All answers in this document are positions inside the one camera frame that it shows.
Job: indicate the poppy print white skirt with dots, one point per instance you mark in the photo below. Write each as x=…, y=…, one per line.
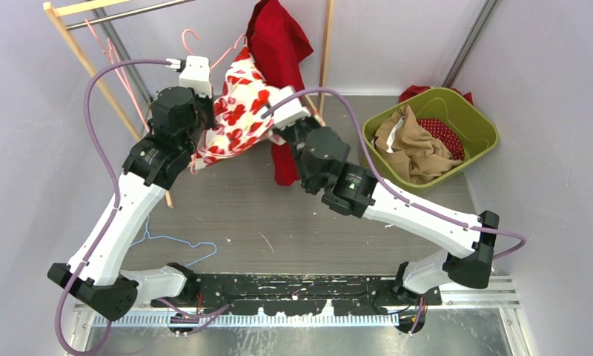
x=238, y=114

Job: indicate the blue wire hanger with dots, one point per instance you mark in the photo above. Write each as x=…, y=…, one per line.
x=147, y=236

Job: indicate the pink wire hanger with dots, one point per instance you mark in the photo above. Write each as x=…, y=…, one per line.
x=115, y=51

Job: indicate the red garment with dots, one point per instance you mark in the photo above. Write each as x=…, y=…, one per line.
x=278, y=44

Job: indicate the aluminium corner rail right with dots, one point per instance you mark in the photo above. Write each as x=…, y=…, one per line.
x=473, y=35

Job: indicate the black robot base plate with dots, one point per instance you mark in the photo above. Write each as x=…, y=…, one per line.
x=298, y=295

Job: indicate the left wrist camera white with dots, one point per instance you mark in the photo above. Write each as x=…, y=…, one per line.
x=194, y=73

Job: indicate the crumpled red cloth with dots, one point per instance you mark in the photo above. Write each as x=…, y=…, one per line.
x=415, y=90

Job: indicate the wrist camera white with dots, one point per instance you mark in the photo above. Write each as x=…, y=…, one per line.
x=284, y=108
x=194, y=73

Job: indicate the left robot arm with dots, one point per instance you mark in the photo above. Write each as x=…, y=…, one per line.
x=94, y=275

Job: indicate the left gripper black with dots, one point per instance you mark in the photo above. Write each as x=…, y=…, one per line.
x=207, y=101

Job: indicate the tan brown skirt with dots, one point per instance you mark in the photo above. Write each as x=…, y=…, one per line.
x=413, y=154

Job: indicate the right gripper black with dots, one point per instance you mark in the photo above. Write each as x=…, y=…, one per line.
x=286, y=130

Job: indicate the aluminium floor rail front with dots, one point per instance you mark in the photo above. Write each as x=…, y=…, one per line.
x=499, y=294

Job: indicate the green plastic laundry basket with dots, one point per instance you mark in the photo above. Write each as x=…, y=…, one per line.
x=477, y=133

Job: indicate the metal clothes rail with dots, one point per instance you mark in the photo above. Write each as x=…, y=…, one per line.
x=86, y=6

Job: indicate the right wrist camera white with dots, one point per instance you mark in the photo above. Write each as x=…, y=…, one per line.
x=284, y=108

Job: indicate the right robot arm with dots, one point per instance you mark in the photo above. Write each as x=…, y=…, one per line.
x=467, y=250

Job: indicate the red polka dot skirt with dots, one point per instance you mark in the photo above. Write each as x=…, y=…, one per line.
x=439, y=130

